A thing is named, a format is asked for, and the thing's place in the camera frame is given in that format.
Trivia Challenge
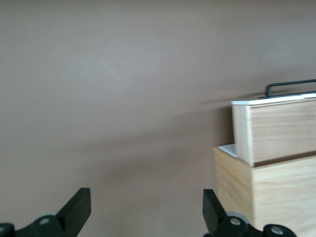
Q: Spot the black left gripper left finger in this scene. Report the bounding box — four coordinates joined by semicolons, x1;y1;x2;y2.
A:
0;187;92;237

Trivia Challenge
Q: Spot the black metal drawer handle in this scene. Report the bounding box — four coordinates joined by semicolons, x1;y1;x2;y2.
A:
266;79;316;97

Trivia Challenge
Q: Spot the white-fronted wooden drawer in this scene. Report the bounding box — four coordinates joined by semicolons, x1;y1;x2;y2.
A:
231;92;316;167

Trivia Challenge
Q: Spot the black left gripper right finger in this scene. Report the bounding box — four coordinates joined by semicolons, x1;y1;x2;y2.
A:
202;189;297;237

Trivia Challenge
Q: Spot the light wooden drawer cabinet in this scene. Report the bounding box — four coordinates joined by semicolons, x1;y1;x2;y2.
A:
213;145;316;237

